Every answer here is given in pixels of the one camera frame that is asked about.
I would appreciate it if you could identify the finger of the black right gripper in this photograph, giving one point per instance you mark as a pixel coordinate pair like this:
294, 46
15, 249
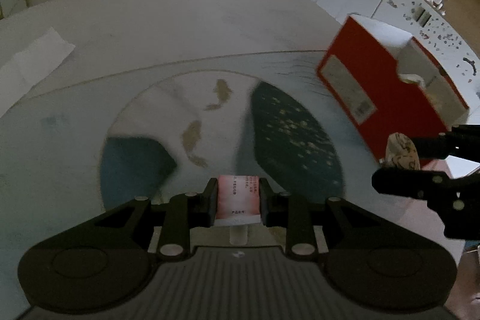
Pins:
461, 141
412, 183

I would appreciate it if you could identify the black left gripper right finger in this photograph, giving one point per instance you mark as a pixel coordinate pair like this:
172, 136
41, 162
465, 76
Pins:
294, 217

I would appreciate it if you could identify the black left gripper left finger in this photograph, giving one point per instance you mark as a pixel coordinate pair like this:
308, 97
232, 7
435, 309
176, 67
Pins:
168, 226

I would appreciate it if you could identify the yellow plush doll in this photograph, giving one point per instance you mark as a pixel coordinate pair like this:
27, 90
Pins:
401, 153

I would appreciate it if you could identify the red white small box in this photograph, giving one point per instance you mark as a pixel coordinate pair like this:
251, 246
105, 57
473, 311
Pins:
238, 201

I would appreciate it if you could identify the round koi pattern mat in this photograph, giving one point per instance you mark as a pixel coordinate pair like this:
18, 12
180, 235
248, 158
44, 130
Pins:
175, 135

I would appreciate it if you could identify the red cardboard box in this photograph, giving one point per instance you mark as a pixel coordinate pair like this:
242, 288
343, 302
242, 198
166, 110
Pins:
387, 82

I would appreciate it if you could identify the white paper sheet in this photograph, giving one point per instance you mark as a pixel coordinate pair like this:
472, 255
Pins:
30, 66

